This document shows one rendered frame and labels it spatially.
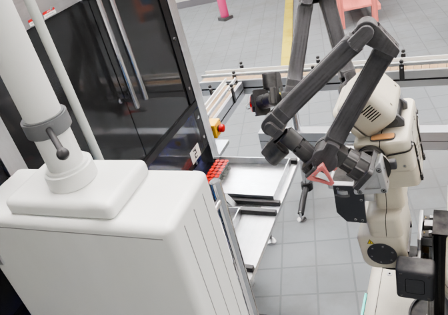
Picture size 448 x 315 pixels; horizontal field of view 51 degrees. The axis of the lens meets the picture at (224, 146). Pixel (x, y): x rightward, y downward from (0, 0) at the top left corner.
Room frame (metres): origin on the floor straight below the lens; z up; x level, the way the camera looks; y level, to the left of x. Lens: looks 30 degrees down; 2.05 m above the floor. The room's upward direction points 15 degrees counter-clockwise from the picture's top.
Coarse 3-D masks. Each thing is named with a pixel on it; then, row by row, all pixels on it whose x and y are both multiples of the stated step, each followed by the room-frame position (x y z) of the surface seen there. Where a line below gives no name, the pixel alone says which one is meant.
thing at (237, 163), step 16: (224, 160) 1.85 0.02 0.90; (240, 160) 1.81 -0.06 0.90; (256, 160) 1.77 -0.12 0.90; (288, 160) 1.68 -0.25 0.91; (240, 176) 1.71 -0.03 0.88; (256, 176) 1.68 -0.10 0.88; (272, 176) 1.65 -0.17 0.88; (224, 192) 1.58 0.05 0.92; (240, 192) 1.60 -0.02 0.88; (256, 192) 1.57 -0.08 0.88; (272, 192) 1.54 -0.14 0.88
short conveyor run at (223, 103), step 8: (224, 80) 2.59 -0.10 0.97; (224, 88) 2.57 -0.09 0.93; (232, 88) 2.44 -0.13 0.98; (240, 88) 2.55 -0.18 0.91; (216, 96) 2.49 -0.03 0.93; (224, 96) 2.41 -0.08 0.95; (232, 96) 2.43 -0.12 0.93; (240, 96) 2.53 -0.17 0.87; (208, 104) 2.36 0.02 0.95; (216, 104) 2.31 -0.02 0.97; (224, 104) 2.35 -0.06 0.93; (232, 104) 2.41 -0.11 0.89; (208, 112) 2.23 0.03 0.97; (216, 112) 2.29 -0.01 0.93; (224, 112) 2.31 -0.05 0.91; (232, 112) 2.39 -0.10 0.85; (224, 120) 2.29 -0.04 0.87
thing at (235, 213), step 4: (232, 208) 1.47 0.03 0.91; (236, 208) 1.46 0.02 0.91; (232, 212) 1.47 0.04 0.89; (236, 212) 1.46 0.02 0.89; (240, 212) 1.45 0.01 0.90; (232, 216) 1.46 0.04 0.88; (236, 216) 1.42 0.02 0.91; (240, 216) 1.44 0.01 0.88; (220, 220) 1.45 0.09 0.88; (232, 220) 1.43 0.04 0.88; (236, 220) 1.41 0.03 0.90; (236, 224) 1.40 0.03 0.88; (224, 232) 1.38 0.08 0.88
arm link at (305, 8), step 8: (304, 0) 1.69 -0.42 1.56; (312, 0) 1.68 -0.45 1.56; (304, 8) 1.70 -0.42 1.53; (312, 8) 1.69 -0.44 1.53; (296, 16) 1.71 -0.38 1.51; (304, 16) 1.69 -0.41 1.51; (296, 24) 1.68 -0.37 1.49; (304, 24) 1.67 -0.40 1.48; (296, 32) 1.67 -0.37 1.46; (304, 32) 1.66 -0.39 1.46; (296, 40) 1.65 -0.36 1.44; (304, 40) 1.65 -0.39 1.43; (296, 48) 1.64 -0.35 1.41; (304, 48) 1.63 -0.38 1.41; (296, 56) 1.62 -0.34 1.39; (304, 56) 1.62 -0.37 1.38; (296, 64) 1.61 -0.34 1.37; (304, 64) 1.62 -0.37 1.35; (288, 72) 1.61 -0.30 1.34; (296, 72) 1.59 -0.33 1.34; (288, 80) 1.58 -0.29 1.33; (296, 80) 1.57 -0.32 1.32; (288, 88) 1.56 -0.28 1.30
